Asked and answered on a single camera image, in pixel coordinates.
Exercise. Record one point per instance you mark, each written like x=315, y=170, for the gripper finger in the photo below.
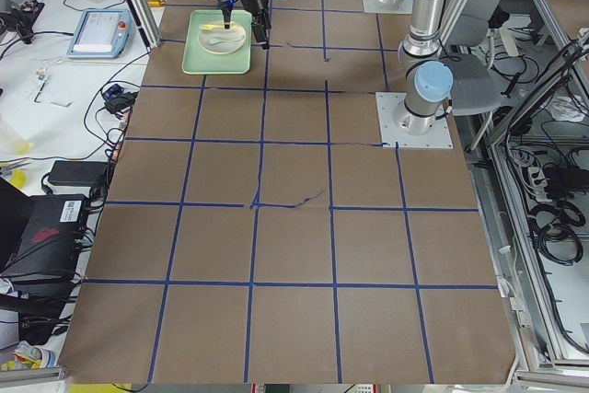
x=229, y=17
x=266, y=29
x=225, y=16
x=257, y=27

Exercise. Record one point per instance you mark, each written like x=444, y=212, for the yellow plastic fork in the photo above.
x=220, y=25

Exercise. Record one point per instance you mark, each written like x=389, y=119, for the white round plate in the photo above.
x=223, y=48

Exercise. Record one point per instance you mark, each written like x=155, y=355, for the pale green plastic spoon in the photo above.
x=224, y=39

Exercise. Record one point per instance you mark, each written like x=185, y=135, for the light green tray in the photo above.
x=197, y=61

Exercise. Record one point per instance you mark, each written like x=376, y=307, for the blue teach pendant near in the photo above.
x=100, y=33

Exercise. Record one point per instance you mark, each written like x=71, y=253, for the black power adapter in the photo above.
x=76, y=173

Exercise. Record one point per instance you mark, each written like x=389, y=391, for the black computer box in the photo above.
x=41, y=236

